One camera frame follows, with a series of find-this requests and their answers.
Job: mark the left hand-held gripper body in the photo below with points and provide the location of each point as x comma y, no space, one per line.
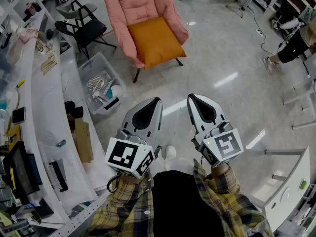
123,154

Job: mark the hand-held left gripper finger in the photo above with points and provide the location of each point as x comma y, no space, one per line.
155,125
130,122

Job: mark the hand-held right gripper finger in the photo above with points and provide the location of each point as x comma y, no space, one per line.
195,117
217,112

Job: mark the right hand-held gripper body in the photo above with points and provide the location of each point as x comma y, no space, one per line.
224,147

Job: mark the orange cushion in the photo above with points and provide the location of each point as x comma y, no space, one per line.
155,41

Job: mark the person's right forearm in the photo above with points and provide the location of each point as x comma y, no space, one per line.
227,194

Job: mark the person's left forearm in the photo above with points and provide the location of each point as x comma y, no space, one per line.
123,201

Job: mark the person's white shoe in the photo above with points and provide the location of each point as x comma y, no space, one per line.
170,152

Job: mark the white round bowl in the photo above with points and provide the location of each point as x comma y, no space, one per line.
116,90

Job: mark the brown cardboard box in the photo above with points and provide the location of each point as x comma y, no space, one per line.
82,137

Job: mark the person's legs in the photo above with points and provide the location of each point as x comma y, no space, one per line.
180,163

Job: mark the pile of plastic utensils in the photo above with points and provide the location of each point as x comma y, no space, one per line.
98,83

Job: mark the black cloth bundle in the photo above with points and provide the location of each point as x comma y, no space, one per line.
74,108

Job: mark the small grey device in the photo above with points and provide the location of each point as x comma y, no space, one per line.
61,143

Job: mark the clear plastic storage bin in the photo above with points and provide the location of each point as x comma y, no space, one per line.
98,64

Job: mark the person's torso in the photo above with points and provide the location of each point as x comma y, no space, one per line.
180,201

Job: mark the white curved desk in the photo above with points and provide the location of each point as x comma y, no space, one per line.
293,179

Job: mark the green round object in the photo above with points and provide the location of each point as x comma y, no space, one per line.
303,184

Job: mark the white power strip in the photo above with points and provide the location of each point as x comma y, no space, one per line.
259,32

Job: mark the bundle of wooden sticks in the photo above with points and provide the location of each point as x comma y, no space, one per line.
49,63

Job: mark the black folding chair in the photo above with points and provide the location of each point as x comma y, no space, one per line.
89,28

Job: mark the black framed screen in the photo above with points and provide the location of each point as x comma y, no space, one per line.
21,171

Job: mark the black tablet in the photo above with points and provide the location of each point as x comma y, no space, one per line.
19,115

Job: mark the pink padded armchair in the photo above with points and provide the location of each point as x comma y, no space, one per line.
138,6

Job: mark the grey shell chair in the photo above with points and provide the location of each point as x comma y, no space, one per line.
65,11

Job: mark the red label bottle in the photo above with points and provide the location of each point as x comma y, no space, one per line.
31,9

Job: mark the white frame table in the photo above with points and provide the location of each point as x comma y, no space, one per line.
311,67

